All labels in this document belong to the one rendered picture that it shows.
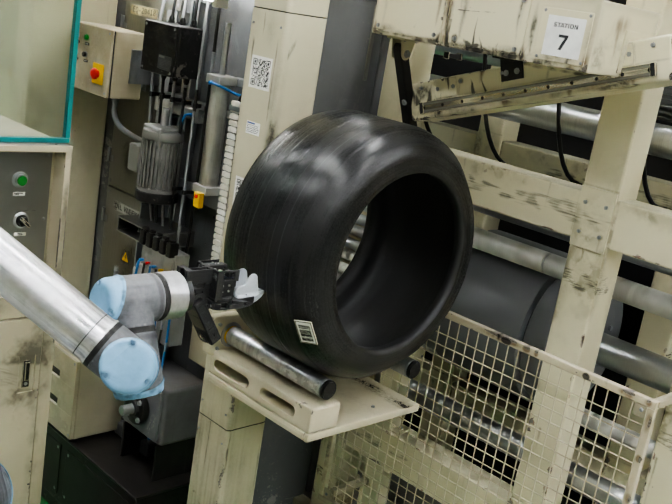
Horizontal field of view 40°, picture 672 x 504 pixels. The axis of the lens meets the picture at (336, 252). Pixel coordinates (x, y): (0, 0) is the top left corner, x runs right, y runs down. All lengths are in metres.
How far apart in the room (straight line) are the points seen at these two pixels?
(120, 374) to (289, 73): 0.93
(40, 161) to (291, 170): 0.70
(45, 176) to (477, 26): 1.08
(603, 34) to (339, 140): 0.57
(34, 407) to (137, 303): 0.88
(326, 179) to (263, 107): 0.41
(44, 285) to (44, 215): 0.84
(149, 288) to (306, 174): 0.40
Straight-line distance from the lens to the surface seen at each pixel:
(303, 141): 1.96
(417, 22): 2.23
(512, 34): 2.07
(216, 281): 1.79
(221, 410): 2.41
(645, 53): 2.06
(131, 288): 1.69
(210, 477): 2.51
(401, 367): 2.21
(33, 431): 2.55
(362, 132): 1.93
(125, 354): 1.54
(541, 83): 2.17
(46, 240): 2.42
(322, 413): 2.03
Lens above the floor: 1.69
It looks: 15 degrees down
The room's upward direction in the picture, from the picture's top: 9 degrees clockwise
